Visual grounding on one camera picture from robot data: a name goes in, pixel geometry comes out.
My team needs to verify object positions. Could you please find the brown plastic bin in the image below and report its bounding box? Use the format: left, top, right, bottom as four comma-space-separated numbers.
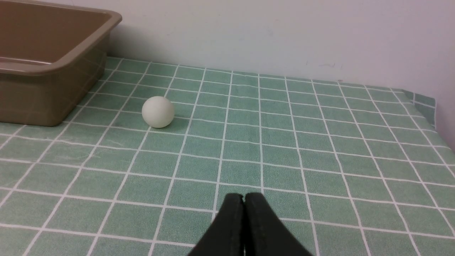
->
0, 0, 122, 127

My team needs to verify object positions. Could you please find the green checked tablecloth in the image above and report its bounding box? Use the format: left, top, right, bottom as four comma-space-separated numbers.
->
0, 57, 455, 256

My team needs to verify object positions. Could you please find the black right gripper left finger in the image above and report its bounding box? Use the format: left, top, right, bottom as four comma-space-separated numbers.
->
188, 193, 244, 256

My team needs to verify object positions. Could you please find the white ball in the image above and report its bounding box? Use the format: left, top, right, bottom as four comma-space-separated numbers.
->
141, 96, 175, 128

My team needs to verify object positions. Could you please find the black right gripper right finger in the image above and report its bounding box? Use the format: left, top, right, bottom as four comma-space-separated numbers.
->
244, 193, 311, 256

